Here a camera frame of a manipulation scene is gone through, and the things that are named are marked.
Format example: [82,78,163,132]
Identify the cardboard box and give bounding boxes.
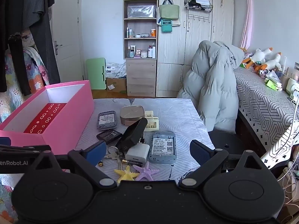
[106,77,128,92]

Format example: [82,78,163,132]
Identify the floral quilt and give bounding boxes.
[0,31,50,124]

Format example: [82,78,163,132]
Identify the grey puffer jacket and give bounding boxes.
[177,40,245,133]

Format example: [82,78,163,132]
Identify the pink box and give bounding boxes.
[0,80,95,155]

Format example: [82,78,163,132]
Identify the red patterned paper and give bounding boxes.
[23,103,67,134]

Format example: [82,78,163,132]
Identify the white patterned tablecloth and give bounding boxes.
[75,98,215,185]

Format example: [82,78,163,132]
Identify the black rectangular device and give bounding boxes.
[115,117,148,153]

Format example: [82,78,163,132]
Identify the pink curtain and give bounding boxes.
[240,0,254,49]

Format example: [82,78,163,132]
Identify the black wire basket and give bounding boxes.
[184,0,213,24]

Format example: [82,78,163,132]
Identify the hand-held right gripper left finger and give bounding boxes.
[30,141,117,190]

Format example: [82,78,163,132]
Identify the metal door handle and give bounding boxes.
[54,41,63,56]

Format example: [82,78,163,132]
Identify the wooden bookshelf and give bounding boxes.
[123,0,159,98]

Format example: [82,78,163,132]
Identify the dark grey hanging garment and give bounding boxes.
[22,0,61,85]

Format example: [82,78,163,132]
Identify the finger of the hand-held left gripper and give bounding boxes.
[0,137,52,154]

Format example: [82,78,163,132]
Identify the teal pouch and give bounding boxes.
[161,19,173,32]

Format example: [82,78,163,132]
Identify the blue-grey pocket router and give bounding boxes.
[149,131,177,165]

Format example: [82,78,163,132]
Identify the black ruffled sleeve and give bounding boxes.
[8,34,32,96]

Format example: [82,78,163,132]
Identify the black white geometric cloth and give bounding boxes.
[234,66,299,168]

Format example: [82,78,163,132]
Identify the white printed packages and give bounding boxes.
[105,62,127,78]

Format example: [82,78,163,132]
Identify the black gold battery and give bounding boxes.
[121,159,143,168]

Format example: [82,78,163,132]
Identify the white goose plush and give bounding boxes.
[243,47,274,66]
[255,53,283,73]

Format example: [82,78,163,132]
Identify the wooden wardrobe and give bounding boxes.
[156,0,235,98]

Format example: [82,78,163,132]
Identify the green tote bag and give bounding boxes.
[157,0,181,26]

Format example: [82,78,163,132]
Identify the white appliance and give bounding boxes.
[286,78,299,98]

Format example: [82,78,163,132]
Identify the cream plastic clip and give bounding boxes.
[143,111,160,132]

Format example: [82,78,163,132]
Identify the clear packaged item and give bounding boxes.
[127,5,156,18]

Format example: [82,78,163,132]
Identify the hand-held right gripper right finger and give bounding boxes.
[179,140,267,189]

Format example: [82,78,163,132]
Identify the black chair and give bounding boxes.
[208,131,267,168]

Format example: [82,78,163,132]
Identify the green white packet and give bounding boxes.
[265,78,283,91]

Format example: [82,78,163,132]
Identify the beige square case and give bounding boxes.
[120,105,144,126]

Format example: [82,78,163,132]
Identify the black flat battery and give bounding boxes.
[96,129,123,145]

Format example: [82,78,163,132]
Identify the purple starfish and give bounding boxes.
[132,161,160,182]

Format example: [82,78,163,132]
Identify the row of cosmetic jars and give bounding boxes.
[127,42,156,59]

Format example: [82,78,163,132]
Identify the white door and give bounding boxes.
[50,0,84,83]

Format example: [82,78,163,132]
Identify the key bunch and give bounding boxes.
[104,146,125,171]

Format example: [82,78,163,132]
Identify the grey pocket router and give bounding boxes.
[96,111,117,131]

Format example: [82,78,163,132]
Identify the row of toiletry bottles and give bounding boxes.
[126,27,157,38]

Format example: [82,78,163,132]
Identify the white charger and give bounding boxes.
[125,143,150,163]

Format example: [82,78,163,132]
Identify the yellow starfish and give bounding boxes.
[114,165,140,184]

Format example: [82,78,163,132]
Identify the black hanging garment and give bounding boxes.
[0,0,26,92]

